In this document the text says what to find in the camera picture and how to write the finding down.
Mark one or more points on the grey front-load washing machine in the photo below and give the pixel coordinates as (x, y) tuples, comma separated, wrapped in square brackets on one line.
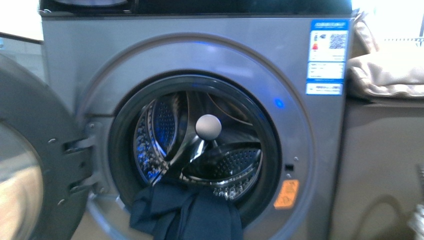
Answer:
[(136, 75)]

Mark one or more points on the blue energy label sticker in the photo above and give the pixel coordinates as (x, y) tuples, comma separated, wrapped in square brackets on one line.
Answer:
[(327, 54)]

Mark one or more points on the washing machine round door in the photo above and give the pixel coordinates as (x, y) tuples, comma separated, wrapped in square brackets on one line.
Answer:
[(42, 170)]

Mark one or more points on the orange warning sticker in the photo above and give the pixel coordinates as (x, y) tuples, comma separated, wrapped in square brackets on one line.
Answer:
[(288, 194)]

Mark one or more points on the brown cabinet beside washer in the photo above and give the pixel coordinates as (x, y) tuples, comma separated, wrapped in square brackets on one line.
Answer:
[(378, 185)]

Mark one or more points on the white drum centre knob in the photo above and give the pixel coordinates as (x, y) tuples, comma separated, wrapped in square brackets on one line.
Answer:
[(208, 127)]

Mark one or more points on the dark navy garment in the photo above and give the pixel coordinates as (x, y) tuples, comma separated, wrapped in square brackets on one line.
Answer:
[(172, 210)]

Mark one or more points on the beige folded cloth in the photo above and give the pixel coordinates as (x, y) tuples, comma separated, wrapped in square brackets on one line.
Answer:
[(378, 68)]

